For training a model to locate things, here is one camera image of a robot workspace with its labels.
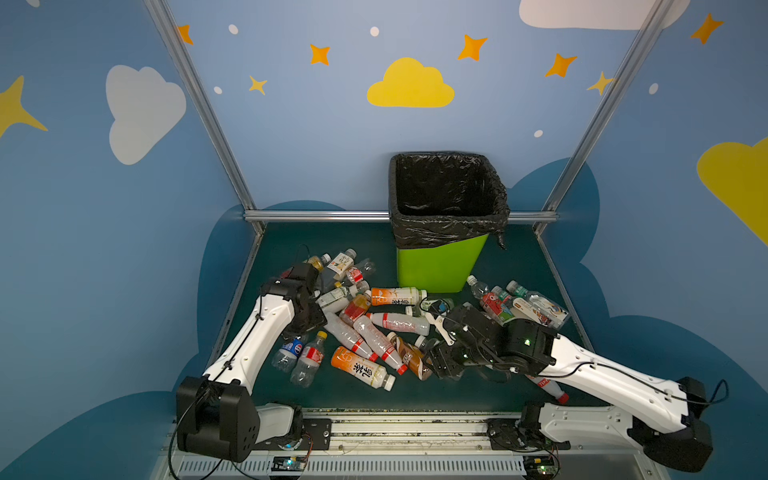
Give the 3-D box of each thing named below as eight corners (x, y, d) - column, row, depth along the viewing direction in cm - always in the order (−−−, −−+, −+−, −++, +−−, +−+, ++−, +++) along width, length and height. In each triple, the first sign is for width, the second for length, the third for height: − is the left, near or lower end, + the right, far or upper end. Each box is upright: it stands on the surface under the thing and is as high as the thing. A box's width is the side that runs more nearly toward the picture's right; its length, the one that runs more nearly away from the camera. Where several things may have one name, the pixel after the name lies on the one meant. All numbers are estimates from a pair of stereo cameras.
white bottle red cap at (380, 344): (399, 378, 83) (399, 375, 81) (350, 325, 93) (349, 321, 91) (411, 366, 85) (411, 363, 83) (362, 316, 95) (361, 312, 93)
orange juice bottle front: (329, 365, 86) (327, 360, 83) (338, 348, 89) (337, 343, 86) (390, 394, 81) (390, 390, 78) (398, 375, 84) (398, 371, 81)
